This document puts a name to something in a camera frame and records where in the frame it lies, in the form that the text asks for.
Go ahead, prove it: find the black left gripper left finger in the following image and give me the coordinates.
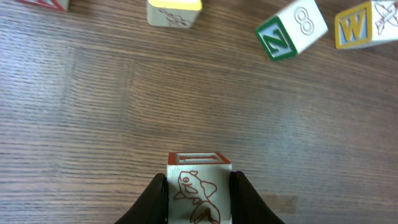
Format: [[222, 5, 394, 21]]
[[114, 173, 169, 224]]

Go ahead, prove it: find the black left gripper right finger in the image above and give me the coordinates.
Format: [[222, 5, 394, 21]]
[[229, 171, 284, 224]]

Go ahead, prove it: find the red I block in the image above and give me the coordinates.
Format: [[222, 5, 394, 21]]
[[167, 152, 232, 224]]

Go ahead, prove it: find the yellow S block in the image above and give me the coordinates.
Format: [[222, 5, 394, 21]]
[[147, 0, 202, 29]]

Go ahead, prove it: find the red A block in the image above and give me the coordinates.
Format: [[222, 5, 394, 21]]
[[17, 0, 70, 12]]

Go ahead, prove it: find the green N block number 8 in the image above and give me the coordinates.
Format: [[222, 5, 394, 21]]
[[255, 0, 328, 61]]

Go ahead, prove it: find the yellow W block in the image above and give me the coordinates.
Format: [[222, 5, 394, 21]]
[[335, 1, 397, 49]]

